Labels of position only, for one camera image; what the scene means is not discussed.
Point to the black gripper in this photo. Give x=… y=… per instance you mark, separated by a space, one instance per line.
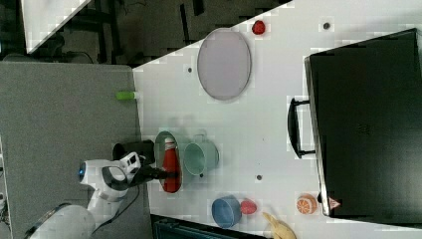
x=148 y=173

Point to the red felt ketchup bottle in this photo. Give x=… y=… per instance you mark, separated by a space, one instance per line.
x=172 y=166

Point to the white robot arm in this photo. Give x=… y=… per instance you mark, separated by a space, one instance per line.
x=110 y=180

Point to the black pan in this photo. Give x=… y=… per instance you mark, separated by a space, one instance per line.
x=142 y=148

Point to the green mug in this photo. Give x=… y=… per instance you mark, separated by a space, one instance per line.
x=200 y=155

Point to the blue bowl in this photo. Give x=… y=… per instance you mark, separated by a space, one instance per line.
x=226 y=211

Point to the green cylinder object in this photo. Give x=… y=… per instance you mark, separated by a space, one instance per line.
x=125 y=96

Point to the red strawberry near bowl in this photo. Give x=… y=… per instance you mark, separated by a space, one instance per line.
x=248 y=207

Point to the grey round plate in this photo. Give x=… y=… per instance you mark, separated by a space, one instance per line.
x=224 y=64

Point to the yellow banana toy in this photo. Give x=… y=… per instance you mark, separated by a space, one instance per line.
x=279 y=230

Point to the orange slice toy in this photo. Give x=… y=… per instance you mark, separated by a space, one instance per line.
x=307 y=204

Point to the red strawberry near plate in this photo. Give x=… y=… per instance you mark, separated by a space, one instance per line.
x=259 y=28

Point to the toaster oven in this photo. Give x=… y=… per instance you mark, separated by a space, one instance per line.
x=365 y=103

